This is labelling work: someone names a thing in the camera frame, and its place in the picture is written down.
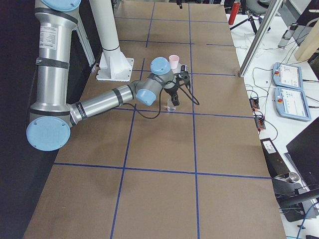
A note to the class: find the lower blue teach pendant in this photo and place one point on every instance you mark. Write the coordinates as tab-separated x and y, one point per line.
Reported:
292	104

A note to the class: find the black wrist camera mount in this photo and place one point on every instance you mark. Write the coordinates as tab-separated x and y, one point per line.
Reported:
183	75

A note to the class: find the silver kitchen scale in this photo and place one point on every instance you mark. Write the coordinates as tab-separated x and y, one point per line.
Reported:
180	68

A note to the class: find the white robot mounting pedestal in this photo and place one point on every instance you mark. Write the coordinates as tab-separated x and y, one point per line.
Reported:
114	66

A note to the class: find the blue teach pendant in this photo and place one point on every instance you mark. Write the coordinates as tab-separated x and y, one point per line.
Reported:
292	104
286	75

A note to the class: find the pink paper cup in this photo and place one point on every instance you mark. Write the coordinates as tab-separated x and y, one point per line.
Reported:
173	61

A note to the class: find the orange black connector block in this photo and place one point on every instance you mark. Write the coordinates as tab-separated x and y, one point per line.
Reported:
254	103

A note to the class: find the black monitor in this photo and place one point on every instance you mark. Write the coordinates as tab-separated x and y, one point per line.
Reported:
304	152

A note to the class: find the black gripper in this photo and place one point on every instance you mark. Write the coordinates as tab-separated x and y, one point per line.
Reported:
171	90

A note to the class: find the red cylinder bottle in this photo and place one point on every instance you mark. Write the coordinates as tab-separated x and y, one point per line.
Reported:
234	11

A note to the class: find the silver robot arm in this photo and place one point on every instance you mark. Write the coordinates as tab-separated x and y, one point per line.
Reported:
51	118

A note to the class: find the black box with label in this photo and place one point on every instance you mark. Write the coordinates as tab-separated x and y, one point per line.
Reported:
275	163

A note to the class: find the black tripod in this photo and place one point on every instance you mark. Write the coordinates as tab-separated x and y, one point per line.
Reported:
251	18

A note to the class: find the upper blue teach pendant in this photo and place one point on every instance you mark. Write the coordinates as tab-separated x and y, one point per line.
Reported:
286	75

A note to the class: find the aluminium frame post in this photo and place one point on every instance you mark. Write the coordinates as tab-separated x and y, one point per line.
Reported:
270	14

